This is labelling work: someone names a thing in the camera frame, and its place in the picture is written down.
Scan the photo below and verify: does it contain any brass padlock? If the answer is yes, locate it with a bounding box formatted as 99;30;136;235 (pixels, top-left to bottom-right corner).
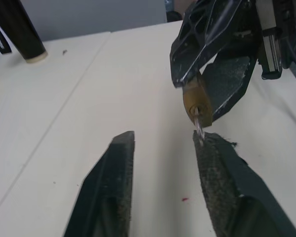
182;71;213;128

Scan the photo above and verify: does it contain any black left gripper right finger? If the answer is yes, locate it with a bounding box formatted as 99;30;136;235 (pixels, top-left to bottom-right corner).
192;130;296;237

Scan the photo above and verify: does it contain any silver key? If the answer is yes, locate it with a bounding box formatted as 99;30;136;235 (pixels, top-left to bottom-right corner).
190;104;206;144

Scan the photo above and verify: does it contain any dark background object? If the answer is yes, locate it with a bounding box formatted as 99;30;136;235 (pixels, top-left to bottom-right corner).
165;0;188;23

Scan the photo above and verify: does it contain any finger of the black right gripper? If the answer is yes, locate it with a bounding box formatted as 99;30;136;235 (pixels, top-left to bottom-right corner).
169;0;257;88
201;55;259;122

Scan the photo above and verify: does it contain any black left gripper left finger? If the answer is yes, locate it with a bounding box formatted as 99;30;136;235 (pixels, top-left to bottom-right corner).
63;130;136;237

